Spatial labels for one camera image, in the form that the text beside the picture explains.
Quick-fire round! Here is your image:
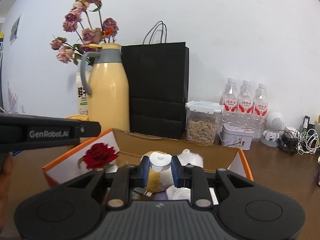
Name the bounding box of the white tin box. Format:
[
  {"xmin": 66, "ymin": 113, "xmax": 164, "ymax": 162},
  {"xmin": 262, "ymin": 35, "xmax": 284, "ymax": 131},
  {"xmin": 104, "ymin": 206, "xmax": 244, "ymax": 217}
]
[{"xmin": 219, "ymin": 124, "xmax": 254, "ymax": 150}]

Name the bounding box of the yellow mug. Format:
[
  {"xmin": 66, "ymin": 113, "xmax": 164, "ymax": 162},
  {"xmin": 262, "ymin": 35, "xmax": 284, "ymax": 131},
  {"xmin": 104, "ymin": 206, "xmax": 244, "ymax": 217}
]
[{"xmin": 66, "ymin": 114, "xmax": 89, "ymax": 121}]

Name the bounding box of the water bottle left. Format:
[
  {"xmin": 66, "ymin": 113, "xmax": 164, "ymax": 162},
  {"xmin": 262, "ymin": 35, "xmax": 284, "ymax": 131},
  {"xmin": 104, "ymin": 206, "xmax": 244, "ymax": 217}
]
[{"xmin": 221, "ymin": 77, "xmax": 239, "ymax": 124}]

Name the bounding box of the red rose flower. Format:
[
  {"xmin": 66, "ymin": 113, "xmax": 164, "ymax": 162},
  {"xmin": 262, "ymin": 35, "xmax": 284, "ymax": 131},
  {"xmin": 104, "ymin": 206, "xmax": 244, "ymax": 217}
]
[{"xmin": 82, "ymin": 142, "xmax": 118, "ymax": 169}]

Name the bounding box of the yellow thermos jug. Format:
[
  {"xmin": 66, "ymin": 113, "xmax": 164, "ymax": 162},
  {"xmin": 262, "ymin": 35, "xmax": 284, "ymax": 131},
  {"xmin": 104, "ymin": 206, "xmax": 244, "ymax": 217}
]
[{"xmin": 80, "ymin": 43, "xmax": 130, "ymax": 131}]

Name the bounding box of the tangle of cables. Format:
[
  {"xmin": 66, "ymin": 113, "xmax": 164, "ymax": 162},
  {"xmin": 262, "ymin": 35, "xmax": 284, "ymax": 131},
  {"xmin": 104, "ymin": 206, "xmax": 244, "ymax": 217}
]
[{"xmin": 277, "ymin": 127, "xmax": 320, "ymax": 156}]

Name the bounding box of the white robot speaker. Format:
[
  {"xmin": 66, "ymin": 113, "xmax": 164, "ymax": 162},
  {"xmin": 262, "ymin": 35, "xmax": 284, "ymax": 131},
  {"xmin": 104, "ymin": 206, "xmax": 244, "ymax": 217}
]
[{"xmin": 260, "ymin": 111, "xmax": 284, "ymax": 147}]

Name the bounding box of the water bottle right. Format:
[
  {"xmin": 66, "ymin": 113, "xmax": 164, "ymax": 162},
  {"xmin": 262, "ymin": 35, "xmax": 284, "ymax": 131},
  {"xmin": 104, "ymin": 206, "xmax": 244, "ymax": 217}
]
[{"xmin": 253, "ymin": 83, "xmax": 268, "ymax": 142}]

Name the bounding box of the clear container with seeds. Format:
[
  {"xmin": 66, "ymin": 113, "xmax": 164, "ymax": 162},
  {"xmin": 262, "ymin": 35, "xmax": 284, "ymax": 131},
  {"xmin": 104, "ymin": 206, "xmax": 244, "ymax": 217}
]
[{"xmin": 185, "ymin": 101, "xmax": 223, "ymax": 144}]

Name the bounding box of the white cloth pad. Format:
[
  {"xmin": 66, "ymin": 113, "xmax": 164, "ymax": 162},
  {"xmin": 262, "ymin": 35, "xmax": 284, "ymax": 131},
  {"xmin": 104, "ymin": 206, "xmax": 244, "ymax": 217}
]
[{"xmin": 166, "ymin": 185, "xmax": 191, "ymax": 201}]

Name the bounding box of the white milk carton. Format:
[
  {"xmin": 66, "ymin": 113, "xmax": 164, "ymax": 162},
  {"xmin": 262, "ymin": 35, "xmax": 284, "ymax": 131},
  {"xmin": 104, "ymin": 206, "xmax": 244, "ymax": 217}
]
[{"xmin": 76, "ymin": 72, "xmax": 88, "ymax": 115}]

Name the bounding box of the orange cardboard box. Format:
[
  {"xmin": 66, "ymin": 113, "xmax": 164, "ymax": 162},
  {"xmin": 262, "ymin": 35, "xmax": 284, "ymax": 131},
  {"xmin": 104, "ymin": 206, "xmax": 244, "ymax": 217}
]
[{"xmin": 43, "ymin": 129, "xmax": 253, "ymax": 187}]

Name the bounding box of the white bottle cap jar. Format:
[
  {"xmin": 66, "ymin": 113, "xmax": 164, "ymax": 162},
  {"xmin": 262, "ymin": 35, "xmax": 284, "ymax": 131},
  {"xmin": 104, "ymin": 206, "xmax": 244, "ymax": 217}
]
[{"xmin": 149, "ymin": 152, "xmax": 172, "ymax": 172}]

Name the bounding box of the black paper bag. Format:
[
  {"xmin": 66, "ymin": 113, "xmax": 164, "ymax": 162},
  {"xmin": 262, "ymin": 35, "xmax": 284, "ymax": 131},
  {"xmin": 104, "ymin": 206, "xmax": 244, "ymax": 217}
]
[{"xmin": 121, "ymin": 21, "xmax": 189, "ymax": 139}]

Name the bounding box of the water bottle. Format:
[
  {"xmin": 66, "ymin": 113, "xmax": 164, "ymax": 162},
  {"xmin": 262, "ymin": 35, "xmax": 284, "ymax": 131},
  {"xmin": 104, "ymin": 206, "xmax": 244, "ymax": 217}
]
[
  {"xmin": 221, "ymin": 77, "xmax": 239, "ymax": 124},
  {"xmin": 237, "ymin": 80, "xmax": 254, "ymax": 126},
  {"xmin": 253, "ymin": 83, "xmax": 268, "ymax": 142}
]

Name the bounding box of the wall poster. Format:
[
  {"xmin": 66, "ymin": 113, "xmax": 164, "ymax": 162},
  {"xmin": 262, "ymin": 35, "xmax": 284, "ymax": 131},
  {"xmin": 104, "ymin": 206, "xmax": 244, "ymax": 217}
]
[{"xmin": 10, "ymin": 15, "xmax": 22, "ymax": 44}]

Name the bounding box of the dried pink flower bouquet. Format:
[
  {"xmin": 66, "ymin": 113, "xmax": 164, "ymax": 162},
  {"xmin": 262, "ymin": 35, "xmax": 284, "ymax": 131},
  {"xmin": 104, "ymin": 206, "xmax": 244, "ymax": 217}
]
[{"xmin": 50, "ymin": 0, "xmax": 119, "ymax": 64}]

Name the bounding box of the water bottle middle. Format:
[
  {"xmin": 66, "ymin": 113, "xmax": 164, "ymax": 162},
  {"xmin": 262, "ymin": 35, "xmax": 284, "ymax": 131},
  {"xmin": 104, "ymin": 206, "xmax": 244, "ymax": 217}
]
[{"xmin": 237, "ymin": 80, "xmax": 254, "ymax": 126}]

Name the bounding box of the plush alpaca toy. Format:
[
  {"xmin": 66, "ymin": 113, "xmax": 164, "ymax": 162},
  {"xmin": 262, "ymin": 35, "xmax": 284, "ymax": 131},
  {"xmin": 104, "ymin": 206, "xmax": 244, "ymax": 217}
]
[{"xmin": 145, "ymin": 148, "xmax": 203, "ymax": 193}]

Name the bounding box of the purple tissue pack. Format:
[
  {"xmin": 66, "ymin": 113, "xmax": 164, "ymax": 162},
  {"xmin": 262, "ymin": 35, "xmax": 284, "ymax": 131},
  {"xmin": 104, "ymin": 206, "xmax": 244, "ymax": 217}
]
[{"xmin": 317, "ymin": 156, "xmax": 320, "ymax": 186}]

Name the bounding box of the person's hand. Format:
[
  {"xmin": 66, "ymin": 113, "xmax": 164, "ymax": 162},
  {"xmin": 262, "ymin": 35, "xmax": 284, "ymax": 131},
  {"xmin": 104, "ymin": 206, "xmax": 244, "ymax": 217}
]
[{"xmin": 1, "ymin": 153, "xmax": 14, "ymax": 210}]

